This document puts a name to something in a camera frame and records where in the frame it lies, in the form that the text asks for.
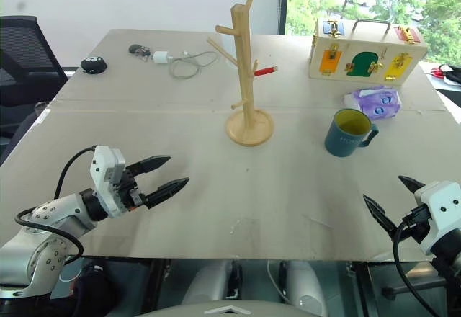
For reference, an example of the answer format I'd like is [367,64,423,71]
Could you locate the thin white cable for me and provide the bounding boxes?
[266,259,291,305]

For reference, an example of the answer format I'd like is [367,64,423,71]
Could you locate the purple tissue pack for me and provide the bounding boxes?
[342,85,403,121]

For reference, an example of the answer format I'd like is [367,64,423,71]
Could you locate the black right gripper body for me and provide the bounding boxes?
[397,204,434,243]

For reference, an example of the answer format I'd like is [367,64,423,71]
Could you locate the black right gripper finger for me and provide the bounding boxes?
[397,174,428,198]
[362,193,401,241]

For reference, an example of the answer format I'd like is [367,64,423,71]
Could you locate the silver rounded robot leg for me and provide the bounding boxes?
[181,259,234,306]
[285,259,329,317]

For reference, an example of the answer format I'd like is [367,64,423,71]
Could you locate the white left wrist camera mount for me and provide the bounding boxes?
[89,145,127,220]

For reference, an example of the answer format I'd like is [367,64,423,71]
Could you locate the wooden lock box with latches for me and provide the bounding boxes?
[307,17,430,87]

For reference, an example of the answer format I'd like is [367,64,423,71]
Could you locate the red handled scissors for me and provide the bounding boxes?
[427,63,461,88]

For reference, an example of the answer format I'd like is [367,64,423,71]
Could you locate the white charging cable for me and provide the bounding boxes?
[167,50,219,80]

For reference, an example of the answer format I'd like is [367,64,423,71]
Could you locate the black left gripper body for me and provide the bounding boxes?
[111,167,149,215]

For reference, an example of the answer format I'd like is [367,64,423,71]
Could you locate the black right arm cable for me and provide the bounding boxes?
[391,218,446,317]

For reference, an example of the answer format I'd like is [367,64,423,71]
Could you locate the black office chair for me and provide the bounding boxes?
[0,15,70,140]

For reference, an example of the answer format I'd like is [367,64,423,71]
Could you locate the dark window frame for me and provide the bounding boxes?
[278,0,292,37]

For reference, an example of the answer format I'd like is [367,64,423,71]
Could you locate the white charger adapter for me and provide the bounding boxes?
[152,50,171,66]

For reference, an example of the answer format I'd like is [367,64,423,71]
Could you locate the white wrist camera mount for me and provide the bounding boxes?
[413,181,461,257]
[89,145,127,220]

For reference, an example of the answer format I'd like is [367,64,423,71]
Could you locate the wooden mug tree stand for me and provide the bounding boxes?
[206,0,279,147]

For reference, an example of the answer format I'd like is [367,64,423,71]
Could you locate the black round object white dots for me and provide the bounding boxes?
[79,55,109,75]

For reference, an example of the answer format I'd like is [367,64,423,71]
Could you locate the grey robot torso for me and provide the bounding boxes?
[142,296,320,317]

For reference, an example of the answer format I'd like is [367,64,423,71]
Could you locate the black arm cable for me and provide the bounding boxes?
[14,145,97,266]
[391,218,446,317]

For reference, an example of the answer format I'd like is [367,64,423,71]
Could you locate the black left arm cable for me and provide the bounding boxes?
[14,145,97,266]

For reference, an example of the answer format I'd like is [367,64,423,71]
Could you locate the teal mug with yellow inside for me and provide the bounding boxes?
[323,108,380,159]

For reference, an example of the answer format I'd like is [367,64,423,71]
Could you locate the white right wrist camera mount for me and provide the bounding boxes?
[413,181,461,257]

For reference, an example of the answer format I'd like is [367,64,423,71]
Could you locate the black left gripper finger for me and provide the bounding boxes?
[125,155,172,178]
[143,177,191,210]

